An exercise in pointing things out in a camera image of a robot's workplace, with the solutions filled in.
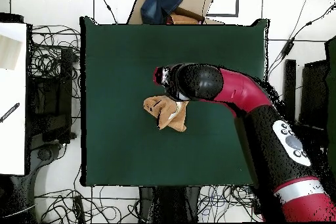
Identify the orange cloth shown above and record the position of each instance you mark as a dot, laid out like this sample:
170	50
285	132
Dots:
183	20

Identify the peach terry towel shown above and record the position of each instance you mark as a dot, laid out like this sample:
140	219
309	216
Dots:
165	113

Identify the black equipment stand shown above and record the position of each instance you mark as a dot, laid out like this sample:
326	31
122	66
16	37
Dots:
65	63

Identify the office chair base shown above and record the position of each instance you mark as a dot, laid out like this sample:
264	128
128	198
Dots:
44	154

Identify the black striped tool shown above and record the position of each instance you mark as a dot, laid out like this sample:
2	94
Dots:
10	111

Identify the beige block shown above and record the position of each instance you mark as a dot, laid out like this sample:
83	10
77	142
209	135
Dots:
9	53

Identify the black upright post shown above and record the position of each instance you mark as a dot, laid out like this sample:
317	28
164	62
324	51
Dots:
290	90

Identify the white table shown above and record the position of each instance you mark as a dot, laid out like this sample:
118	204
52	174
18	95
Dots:
13	142

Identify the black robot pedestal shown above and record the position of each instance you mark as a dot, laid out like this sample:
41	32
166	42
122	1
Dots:
170	205

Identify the black panel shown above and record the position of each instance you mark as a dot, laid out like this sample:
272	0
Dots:
313	95

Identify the black power strip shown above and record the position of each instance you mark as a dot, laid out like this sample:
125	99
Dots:
79	208

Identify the dark green table cloth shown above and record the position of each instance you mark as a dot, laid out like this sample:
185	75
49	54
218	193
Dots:
118	63

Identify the blue jeans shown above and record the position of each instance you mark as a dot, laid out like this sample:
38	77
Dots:
157	3

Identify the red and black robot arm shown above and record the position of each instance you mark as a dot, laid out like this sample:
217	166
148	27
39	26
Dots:
244	90

